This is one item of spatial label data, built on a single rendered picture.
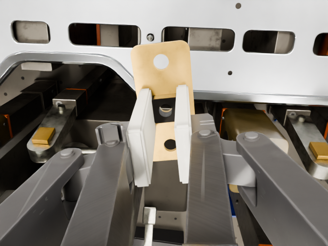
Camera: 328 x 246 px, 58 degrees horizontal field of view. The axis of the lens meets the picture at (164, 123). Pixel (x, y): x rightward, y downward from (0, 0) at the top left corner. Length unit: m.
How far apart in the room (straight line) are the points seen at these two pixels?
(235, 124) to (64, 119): 0.26
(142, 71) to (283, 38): 0.32
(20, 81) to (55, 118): 0.40
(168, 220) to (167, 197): 0.53
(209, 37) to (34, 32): 0.26
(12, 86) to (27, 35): 0.39
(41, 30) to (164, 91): 0.33
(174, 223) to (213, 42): 0.66
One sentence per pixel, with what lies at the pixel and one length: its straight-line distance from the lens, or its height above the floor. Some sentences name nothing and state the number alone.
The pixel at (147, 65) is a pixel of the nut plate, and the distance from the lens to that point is 0.20.
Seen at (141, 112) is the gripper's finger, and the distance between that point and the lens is 0.15.
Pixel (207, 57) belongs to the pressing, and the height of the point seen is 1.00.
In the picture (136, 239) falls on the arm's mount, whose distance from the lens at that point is 0.96.
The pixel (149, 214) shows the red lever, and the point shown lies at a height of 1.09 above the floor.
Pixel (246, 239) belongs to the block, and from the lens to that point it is 0.60.
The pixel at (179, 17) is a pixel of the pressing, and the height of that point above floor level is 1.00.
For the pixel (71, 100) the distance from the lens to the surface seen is 0.51.
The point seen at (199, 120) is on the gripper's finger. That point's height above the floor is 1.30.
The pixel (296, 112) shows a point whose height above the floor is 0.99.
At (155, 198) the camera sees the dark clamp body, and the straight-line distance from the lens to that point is 0.46.
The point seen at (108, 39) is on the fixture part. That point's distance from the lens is 0.59.
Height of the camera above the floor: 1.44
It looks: 67 degrees down
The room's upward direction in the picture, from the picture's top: 175 degrees counter-clockwise
